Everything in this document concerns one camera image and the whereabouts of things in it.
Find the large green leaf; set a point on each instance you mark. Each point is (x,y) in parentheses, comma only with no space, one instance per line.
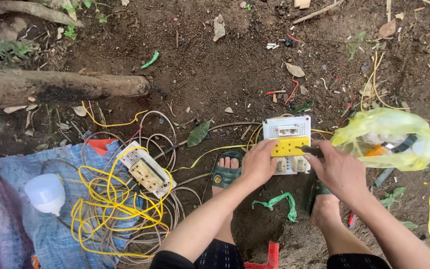
(198,133)

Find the yellow plastic bag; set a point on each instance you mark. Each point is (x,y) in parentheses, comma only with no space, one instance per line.
(386,138)

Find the white electrical switch board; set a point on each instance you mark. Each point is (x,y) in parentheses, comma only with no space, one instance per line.
(289,144)

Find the person's right fingers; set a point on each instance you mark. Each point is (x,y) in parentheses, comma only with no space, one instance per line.
(317,158)

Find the person's right hand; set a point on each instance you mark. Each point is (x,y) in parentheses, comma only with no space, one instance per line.
(337,172)

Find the person's left hand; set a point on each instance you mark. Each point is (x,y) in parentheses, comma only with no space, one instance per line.
(256,164)

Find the yellow socket plate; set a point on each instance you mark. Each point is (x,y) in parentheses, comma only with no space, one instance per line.
(289,146)

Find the green plastic scrap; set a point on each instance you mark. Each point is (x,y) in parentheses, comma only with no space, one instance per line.
(279,203)

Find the white board with beige socket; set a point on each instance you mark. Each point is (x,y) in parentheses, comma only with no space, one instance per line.
(146,169)

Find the orange paper piece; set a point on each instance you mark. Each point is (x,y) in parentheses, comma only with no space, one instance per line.
(99,145)

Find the small green plastic strip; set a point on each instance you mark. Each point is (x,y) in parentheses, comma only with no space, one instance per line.
(150,60)

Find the green sandal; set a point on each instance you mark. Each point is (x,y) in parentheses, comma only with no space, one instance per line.
(316,190)
(225,172)

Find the wooden log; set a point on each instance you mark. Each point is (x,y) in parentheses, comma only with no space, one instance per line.
(58,86)

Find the white light bulb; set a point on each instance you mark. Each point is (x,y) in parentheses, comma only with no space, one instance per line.
(45,193)

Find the red plastic piece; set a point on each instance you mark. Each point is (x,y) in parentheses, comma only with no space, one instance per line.
(267,258)

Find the blue woven sack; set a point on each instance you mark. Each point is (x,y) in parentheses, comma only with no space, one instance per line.
(50,224)

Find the thin wooden branch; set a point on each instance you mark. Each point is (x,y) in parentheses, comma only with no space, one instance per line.
(32,10)

